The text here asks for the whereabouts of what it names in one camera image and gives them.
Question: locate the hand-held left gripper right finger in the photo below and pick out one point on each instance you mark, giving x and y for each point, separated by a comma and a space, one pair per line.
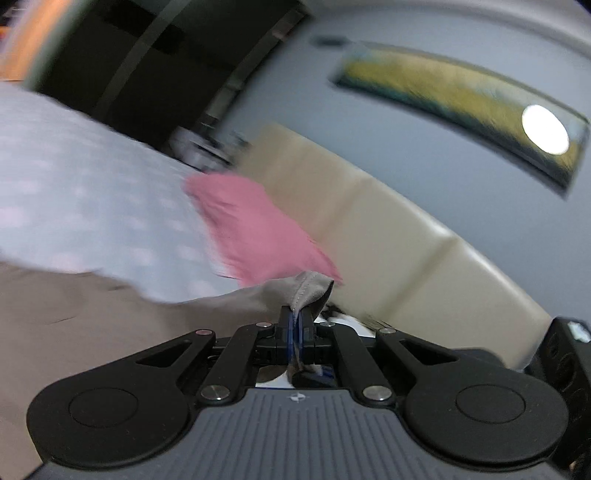
307, 341

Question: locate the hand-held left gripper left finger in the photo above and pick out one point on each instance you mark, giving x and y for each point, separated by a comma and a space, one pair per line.
282, 339

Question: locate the taupe long-sleeve shirt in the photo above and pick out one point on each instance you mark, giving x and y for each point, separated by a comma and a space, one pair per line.
92, 332

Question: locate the pink pillow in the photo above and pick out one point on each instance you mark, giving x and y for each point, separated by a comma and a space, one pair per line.
254, 230

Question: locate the cream padded headboard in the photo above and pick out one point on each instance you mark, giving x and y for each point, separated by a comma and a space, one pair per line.
392, 240

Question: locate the white nightstand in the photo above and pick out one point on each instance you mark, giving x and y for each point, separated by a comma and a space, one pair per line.
203, 147

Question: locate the black wardrobe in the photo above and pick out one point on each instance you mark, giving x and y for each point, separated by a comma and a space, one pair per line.
138, 60

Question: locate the framed wall painting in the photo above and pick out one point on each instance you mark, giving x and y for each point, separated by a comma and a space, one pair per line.
438, 92

